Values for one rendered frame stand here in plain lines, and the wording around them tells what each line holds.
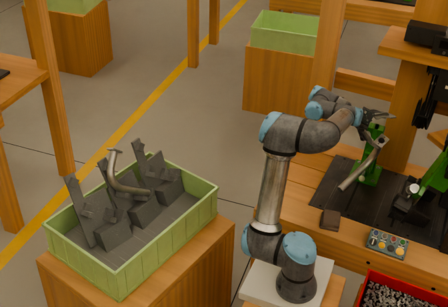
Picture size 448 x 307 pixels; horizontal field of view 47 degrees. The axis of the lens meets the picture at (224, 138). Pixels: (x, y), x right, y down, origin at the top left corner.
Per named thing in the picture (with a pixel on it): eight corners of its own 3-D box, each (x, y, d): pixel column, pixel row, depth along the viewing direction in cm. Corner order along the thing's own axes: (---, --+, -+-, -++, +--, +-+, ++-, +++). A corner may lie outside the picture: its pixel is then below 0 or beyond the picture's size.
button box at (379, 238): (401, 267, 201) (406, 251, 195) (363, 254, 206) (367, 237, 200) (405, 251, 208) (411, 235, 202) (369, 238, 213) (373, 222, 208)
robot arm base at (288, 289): (308, 310, 180) (310, 291, 174) (269, 293, 186) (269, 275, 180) (322, 279, 191) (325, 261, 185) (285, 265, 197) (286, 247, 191)
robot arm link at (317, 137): (336, 131, 159) (366, 101, 201) (302, 123, 163) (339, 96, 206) (329, 165, 163) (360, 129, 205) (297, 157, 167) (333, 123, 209)
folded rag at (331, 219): (338, 233, 210) (339, 227, 209) (319, 228, 212) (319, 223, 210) (341, 216, 218) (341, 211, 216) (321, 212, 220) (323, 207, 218)
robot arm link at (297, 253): (308, 286, 176) (311, 259, 168) (272, 273, 181) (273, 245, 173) (319, 262, 185) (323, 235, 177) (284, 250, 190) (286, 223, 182)
